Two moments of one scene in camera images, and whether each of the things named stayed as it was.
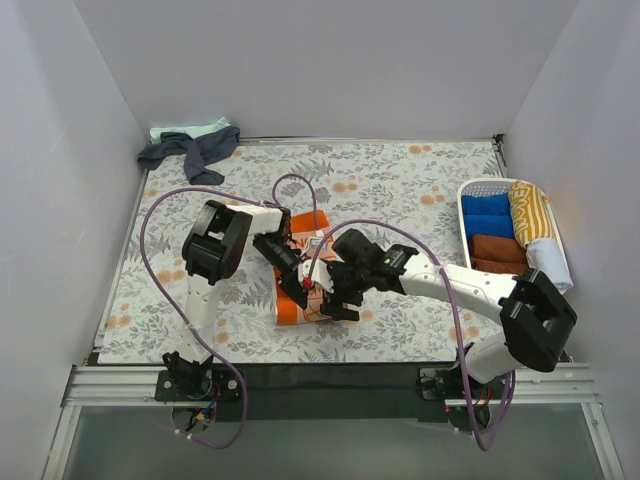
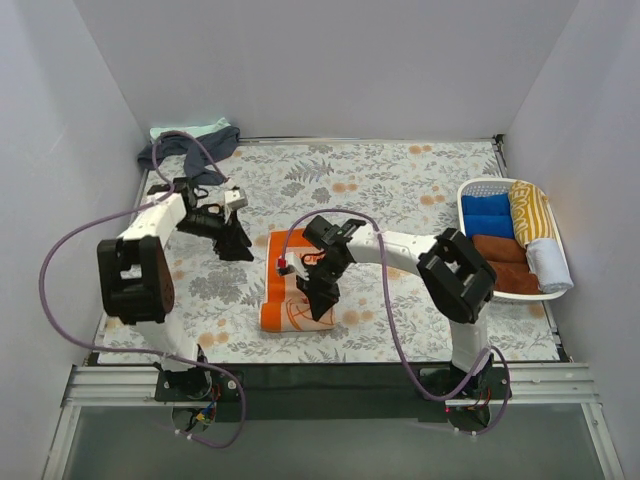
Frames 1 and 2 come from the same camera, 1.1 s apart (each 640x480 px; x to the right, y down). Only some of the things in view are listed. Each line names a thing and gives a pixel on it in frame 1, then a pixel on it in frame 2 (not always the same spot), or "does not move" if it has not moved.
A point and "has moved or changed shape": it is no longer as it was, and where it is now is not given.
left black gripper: [292, 279] → [226, 235]
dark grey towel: [198, 151] does not move
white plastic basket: [473, 186] does not move
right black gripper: [341, 293] → [319, 282]
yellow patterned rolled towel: [531, 213] does not move
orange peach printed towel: [313, 238] has moved or changed shape
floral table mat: [401, 193] does not move
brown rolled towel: [497, 247] does not move
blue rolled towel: [498, 204] does not move
